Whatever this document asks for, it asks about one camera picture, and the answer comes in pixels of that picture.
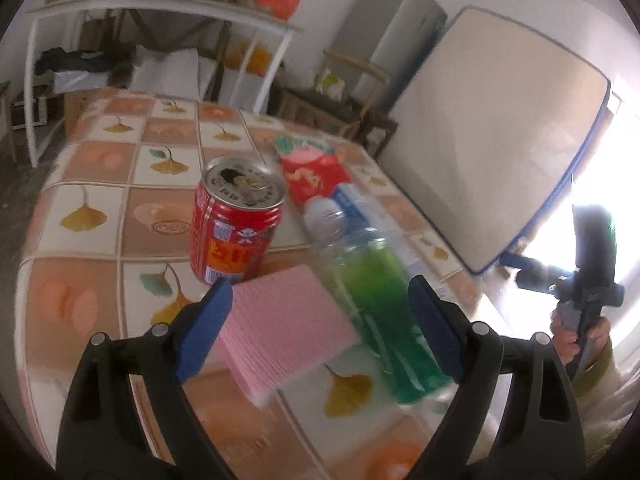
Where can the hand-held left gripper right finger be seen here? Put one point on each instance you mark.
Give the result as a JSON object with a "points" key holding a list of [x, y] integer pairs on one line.
{"points": [[437, 327]]}

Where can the dark cloth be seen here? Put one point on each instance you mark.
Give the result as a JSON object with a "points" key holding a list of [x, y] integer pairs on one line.
{"points": [[75, 60]]}

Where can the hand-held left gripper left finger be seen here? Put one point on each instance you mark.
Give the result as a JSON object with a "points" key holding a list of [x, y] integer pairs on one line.
{"points": [[205, 330]]}

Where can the pink sponge pack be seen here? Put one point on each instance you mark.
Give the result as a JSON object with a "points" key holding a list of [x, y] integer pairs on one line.
{"points": [[280, 325]]}

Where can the ginkgo print tablecloth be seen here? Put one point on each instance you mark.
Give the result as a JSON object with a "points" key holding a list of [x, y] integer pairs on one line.
{"points": [[100, 260]]}

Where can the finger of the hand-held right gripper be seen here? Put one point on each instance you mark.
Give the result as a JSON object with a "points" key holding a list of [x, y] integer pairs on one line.
{"points": [[515, 261]]}

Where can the red plastic bag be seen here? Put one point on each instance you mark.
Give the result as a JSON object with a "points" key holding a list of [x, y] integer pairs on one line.
{"points": [[280, 2]]}

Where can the clear bottle with green liquid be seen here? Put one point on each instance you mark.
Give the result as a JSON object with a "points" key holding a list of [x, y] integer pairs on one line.
{"points": [[380, 290]]}

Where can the blue snack packet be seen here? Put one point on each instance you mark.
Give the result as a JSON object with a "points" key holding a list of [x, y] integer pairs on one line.
{"points": [[357, 200]]}

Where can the white metal rack table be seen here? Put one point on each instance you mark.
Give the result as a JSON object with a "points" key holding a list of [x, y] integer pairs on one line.
{"points": [[150, 4]]}

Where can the wooden chair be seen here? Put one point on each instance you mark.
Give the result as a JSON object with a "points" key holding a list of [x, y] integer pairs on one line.
{"points": [[357, 66]]}

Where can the person's right hand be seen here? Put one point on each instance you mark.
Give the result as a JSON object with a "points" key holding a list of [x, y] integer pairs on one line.
{"points": [[562, 337]]}

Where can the cardboard box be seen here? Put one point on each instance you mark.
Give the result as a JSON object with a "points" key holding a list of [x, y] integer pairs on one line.
{"points": [[75, 107]]}

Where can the white mattress with blue edge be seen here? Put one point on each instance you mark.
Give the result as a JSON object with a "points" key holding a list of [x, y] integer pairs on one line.
{"points": [[500, 135]]}

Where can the grey refrigerator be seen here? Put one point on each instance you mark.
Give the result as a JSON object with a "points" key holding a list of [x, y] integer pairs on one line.
{"points": [[395, 25]]}

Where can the red snack packet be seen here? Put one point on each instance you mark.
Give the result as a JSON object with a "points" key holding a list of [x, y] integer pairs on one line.
{"points": [[310, 170]]}

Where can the orange bag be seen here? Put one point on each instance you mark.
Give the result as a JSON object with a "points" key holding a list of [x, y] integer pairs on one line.
{"points": [[250, 57]]}

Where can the green white bag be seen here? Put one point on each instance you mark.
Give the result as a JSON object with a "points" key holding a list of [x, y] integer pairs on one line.
{"points": [[330, 82]]}

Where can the red drink can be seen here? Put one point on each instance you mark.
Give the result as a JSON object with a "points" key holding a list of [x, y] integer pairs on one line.
{"points": [[230, 240]]}

